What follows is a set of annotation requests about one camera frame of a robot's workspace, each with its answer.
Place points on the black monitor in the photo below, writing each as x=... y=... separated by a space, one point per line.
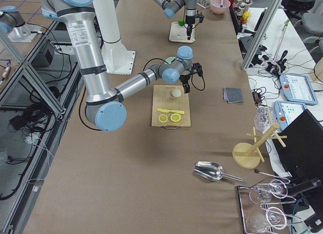
x=302 y=156

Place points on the upper lemon slice stack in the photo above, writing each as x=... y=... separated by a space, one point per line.
x=162 y=118

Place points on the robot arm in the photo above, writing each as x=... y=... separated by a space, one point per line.
x=94 y=33
x=170 y=8

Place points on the metal scoop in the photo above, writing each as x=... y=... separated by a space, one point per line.
x=213 y=171

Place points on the blue teach pendant far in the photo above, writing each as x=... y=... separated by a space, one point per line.
x=298 y=88

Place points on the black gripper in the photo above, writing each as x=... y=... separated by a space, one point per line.
x=189 y=19
x=184 y=79

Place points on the wine glass lower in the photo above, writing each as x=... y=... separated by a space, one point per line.
x=268 y=221

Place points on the wine glass upper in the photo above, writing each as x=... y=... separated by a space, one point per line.
x=263 y=193

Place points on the blue teach pendant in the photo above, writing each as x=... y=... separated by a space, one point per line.
x=286 y=112
x=298 y=88

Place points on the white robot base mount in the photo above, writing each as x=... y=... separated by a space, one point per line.
x=117 y=58

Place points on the white steamed bun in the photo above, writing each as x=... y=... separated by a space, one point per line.
x=176 y=93

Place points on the light green bowl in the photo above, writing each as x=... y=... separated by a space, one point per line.
x=169 y=60

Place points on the yellow plastic knife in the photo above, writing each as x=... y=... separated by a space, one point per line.
x=170 y=111

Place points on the green lime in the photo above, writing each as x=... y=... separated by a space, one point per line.
x=181 y=22

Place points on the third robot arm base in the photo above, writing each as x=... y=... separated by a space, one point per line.
x=13 y=24

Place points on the wooden mug tree stand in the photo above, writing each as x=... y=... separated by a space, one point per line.
x=249 y=155

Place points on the pink bowl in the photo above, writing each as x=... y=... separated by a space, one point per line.
x=219 y=7

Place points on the wine glass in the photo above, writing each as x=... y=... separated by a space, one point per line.
x=263 y=193
x=268 y=221

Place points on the bamboo cutting board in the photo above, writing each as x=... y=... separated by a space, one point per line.
x=162 y=98

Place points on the folded grey cloth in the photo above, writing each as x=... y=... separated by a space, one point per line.
x=232 y=95

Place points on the aluminium frame post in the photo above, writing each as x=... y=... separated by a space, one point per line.
x=268 y=16

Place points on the single lemon slice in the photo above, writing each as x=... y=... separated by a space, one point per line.
x=175 y=117

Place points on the cream rabbit print tray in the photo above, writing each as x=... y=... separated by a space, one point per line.
x=179 y=34

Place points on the blue teach pendant near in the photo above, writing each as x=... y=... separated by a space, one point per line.
x=286 y=112

